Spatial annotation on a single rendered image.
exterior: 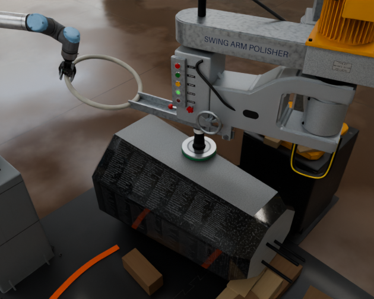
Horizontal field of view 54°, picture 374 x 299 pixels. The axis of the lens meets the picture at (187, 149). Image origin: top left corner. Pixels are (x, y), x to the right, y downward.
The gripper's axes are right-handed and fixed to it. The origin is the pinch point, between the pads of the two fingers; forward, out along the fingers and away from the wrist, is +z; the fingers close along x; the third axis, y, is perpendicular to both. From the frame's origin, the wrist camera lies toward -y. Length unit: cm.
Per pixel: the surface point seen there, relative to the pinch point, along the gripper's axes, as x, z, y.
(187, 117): 69, -28, 39
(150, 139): 59, 15, 22
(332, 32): 100, -107, 57
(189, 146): 80, -1, 37
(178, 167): 74, 4, 50
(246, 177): 111, -11, 60
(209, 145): 92, -5, 36
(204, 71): 66, -60, 38
